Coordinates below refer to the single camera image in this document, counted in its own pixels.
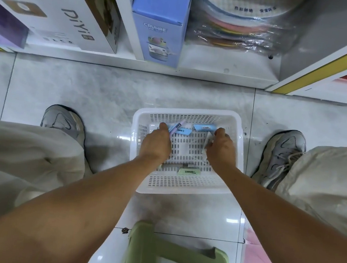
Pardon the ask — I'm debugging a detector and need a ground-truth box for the person's left hand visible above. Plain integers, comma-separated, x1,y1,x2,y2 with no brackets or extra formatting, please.
138,121,175,166

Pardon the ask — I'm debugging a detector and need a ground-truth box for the person's right hand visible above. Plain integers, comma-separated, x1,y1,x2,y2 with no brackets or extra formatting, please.
203,126,241,174

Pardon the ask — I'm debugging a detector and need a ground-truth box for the white plastic basket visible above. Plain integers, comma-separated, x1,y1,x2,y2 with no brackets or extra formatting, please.
124,100,250,204

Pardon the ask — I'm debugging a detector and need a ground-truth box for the pile of lead refill packets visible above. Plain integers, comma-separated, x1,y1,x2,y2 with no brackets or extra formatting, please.
163,120,218,178

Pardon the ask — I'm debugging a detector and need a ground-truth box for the white shelf with yellow trim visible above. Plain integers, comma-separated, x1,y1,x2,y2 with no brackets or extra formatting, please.
0,0,347,104

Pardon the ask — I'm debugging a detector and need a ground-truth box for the person's right forearm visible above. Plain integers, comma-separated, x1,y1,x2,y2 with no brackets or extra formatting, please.
209,162,347,263

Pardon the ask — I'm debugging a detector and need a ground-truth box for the person's left forearm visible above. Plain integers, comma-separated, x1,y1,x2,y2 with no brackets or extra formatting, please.
0,139,161,263

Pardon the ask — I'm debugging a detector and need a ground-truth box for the grey sneaker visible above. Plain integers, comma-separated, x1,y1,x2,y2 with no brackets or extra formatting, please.
251,126,308,194
39,103,90,149

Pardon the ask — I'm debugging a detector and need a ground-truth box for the green plastic stool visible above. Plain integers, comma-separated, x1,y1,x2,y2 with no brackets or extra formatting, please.
121,219,241,263

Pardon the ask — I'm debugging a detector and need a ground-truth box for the blue small carton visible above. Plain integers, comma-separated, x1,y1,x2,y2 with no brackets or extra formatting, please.
126,0,193,69

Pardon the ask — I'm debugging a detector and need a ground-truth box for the stack of wrapped discs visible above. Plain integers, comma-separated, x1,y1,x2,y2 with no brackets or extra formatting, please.
185,0,308,58

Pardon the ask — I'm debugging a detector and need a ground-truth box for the large white cardboard box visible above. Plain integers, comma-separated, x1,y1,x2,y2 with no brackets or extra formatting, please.
0,0,125,55

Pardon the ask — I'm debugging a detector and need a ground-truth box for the purple box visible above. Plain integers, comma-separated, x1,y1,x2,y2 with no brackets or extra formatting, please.
0,0,32,52

